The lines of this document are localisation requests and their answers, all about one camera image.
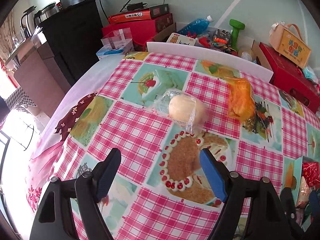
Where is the red box stack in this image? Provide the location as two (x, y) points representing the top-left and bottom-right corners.
(102, 13), (176, 51)

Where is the round bun in clear bag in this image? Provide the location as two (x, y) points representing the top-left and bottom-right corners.
(146, 88), (208, 134)

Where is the clear acrylic box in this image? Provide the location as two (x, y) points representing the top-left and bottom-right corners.
(101, 28), (132, 50)

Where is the tan carry box with handle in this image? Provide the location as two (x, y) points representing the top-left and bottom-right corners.
(269, 22), (312, 69)

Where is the blue water bottle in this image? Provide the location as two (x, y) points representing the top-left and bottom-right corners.
(177, 15), (214, 36)

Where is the pink checkered tablecloth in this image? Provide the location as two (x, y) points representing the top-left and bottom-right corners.
(27, 53), (319, 239)

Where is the orange snack bag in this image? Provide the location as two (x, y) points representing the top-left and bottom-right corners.
(225, 77), (255, 122)

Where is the red snack packet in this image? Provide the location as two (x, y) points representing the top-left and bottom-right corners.
(302, 161), (320, 189)

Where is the green dumbbell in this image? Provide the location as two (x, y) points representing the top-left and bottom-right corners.
(229, 19), (245, 51)

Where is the brown cardboard box of toys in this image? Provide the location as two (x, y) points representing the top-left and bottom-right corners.
(150, 22), (275, 72)

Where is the orange flat box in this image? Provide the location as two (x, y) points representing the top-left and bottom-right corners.
(108, 4), (169, 24)

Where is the teal cardboard box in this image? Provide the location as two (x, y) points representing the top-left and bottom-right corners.
(281, 156), (319, 231)

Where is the beige snack packet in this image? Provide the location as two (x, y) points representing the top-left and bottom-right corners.
(296, 176), (311, 209)

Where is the steel kettle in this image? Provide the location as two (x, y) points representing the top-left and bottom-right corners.
(20, 6), (37, 38)

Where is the black cabinet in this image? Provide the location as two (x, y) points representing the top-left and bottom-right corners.
(40, 0), (103, 86)

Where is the large red gift box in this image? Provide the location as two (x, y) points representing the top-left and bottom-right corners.
(259, 42), (319, 113)

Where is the blue tissue pack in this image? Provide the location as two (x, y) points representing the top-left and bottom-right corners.
(96, 39), (134, 60)

